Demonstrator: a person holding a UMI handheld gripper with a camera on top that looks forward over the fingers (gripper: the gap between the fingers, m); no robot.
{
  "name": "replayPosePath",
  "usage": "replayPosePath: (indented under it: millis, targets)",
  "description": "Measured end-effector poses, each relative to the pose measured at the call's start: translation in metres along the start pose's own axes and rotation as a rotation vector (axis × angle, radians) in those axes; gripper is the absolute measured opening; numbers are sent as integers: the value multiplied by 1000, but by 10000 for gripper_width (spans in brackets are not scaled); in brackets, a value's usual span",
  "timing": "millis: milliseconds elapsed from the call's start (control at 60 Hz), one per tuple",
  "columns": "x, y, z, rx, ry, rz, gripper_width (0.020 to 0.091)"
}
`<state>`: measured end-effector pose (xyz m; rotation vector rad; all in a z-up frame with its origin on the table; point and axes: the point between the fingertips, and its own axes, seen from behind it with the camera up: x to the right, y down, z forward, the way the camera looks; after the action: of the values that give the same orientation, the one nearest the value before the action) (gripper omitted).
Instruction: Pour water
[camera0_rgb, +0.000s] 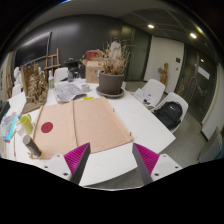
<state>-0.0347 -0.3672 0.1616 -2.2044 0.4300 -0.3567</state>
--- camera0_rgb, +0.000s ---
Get ceiling spotlights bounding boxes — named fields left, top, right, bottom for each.
left=147, top=23, right=198, bottom=40

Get large black box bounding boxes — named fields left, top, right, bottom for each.
left=0, top=100, right=11, bottom=122

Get white chair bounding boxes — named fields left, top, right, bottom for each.
left=151, top=92, right=189, bottom=134
left=134, top=78, right=166, bottom=108
left=53, top=67, right=69, bottom=84

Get folded newspaper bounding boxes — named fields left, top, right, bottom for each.
left=53, top=80, right=88, bottom=103

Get dried plant in grey pot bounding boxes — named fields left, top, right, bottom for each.
left=98, top=41, right=132, bottom=96

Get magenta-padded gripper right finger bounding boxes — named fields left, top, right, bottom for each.
left=131, top=142, right=184, bottom=186

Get red box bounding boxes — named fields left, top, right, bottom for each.
left=85, top=49, right=100, bottom=62

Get wooden figure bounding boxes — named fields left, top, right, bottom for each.
left=157, top=62, right=170, bottom=86

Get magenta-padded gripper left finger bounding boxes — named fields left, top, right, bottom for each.
left=42, top=142, right=92, bottom=186

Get dark wall screen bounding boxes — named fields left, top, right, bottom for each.
left=13, top=31, right=53, bottom=68

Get brown wooden sculpture model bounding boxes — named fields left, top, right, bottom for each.
left=20, top=64, right=50, bottom=115

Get black backpack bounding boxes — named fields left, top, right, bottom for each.
left=153, top=100, right=184, bottom=131

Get flat round red coaster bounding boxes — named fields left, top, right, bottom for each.
left=40, top=121, right=54, bottom=134

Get white spray bottle green label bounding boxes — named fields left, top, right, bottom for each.
left=48, top=69, right=55, bottom=90

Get large brown cardboard sheet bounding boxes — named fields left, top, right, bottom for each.
left=32, top=97, right=134, bottom=160

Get wooden easel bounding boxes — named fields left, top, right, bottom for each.
left=44, top=48, right=62, bottom=79

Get yellow-green mug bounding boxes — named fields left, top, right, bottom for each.
left=19, top=113, right=35, bottom=135

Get grey plant saucer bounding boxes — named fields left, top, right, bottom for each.
left=95, top=85, right=126, bottom=99

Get brown cardboard box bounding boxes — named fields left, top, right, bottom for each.
left=81, top=59, right=105, bottom=84

